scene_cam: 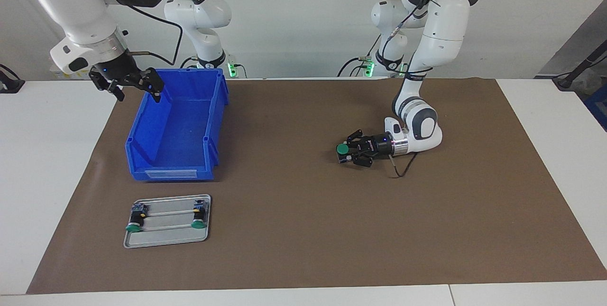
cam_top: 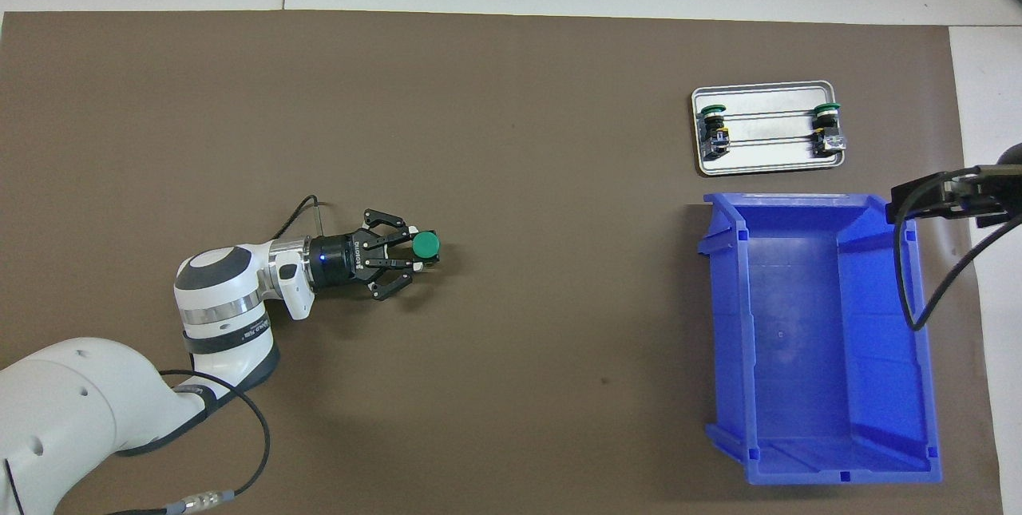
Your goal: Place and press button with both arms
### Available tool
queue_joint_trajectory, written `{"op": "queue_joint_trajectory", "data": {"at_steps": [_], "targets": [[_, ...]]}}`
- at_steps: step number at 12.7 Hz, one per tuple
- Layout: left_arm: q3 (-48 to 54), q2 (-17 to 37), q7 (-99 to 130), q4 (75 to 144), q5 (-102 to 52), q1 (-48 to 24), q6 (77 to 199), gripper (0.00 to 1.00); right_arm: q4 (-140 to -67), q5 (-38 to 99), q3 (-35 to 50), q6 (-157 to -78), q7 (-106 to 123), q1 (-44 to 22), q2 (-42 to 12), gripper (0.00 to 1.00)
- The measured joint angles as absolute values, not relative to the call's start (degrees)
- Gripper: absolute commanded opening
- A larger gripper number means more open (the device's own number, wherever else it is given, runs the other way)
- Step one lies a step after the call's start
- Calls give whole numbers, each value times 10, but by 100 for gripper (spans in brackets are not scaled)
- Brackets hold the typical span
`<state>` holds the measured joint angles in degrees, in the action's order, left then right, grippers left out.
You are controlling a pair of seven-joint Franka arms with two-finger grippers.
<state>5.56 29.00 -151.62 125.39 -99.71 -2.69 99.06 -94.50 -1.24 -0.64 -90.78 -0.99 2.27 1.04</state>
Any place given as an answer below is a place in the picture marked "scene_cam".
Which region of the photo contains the white cardboard box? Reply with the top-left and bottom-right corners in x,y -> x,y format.
50,70 -> 93,80

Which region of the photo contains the silver metal tray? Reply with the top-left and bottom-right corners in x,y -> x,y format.
123,194 -> 212,249

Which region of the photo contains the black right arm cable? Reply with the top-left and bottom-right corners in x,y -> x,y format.
97,0 -> 183,67

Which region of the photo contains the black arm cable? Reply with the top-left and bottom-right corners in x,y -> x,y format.
97,0 -> 183,67
379,0 -> 433,178

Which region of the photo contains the black stand pole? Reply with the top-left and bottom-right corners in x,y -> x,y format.
552,40 -> 607,91

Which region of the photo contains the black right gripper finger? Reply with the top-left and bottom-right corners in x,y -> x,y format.
140,69 -> 165,103
92,77 -> 125,102

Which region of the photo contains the blue plastic storage bin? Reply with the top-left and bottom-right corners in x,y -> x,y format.
125,68 -> 230,182

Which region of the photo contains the green push button switch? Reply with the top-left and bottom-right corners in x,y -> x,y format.
191,200 -> 209,229
125,203 -> 146,233
336,142 -> 354,163

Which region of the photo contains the brown table mat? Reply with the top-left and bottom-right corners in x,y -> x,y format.
26,78 -> 607,295

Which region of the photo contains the blue crate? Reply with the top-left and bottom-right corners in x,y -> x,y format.
584,83 -> 607,132

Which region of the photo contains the black clamp mount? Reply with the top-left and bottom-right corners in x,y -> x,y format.
0,64 -> 25,94

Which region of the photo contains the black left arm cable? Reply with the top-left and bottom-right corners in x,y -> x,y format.
379,0 -> 433,178

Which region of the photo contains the black base power cable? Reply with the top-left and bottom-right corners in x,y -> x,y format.
338,35 -> 382,77

